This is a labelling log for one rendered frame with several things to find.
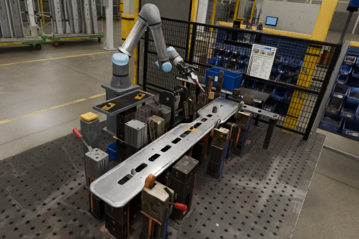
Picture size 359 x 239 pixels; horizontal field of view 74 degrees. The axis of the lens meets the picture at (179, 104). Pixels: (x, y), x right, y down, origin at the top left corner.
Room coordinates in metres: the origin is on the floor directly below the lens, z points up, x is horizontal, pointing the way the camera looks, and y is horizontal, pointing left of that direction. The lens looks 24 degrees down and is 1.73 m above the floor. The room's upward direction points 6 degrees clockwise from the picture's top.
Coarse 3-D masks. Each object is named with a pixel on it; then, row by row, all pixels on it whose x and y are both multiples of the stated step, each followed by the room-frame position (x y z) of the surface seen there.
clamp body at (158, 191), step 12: (144, 192) 0.69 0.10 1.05; (156, 192) 0.68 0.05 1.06; (168, 192) 0.71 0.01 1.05; (144, 204) 0.69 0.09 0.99; (156, 204) 0.66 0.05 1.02; (168, 204) 0.67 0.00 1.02; (144, 216) 0.69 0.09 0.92; (156, 216) 0.66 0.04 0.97; (168, 216) 0.68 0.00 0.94; (144, 228) 0.69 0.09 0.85; (156, 228) 0.68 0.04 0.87
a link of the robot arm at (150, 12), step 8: (144, 8) 1.77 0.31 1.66; (152, 8) 1.74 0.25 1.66; (144, 16) 1.75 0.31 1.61; (152, 16) 1.71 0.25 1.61; (152, 24) 1.71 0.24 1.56; (160, 24) 1.74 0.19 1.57; (152, 32) 1.74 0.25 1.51; (160, 32) 1.74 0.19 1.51; (160, 40) 1.73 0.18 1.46; (160, 48) 1.73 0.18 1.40; (160, 56) 1.74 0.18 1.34; (168, 56) 1.79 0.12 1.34; (160, 64) 1.77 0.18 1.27; (168, 64) 1.73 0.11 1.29
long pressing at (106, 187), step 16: (208, 112) 1.58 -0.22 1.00; (224, 112) 1.62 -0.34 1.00; (176, 128) 1.30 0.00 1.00; (208, 128) 1.34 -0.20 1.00; (160, 144) 1.10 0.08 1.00; (176, 144) 1.12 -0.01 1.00; (192, 144) 1.14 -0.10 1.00; (128, 160) 0.93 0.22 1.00; (144, 160) 0.95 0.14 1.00; (160, 160) 0.96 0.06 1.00; (176, 160) 0.99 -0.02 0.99; (112, 176) 0.81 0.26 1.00; (144, 176) 0.83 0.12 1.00; (96, 192) 0.72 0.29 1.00; (112, 192) 0.72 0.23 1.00; (128, 192) 0.73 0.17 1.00
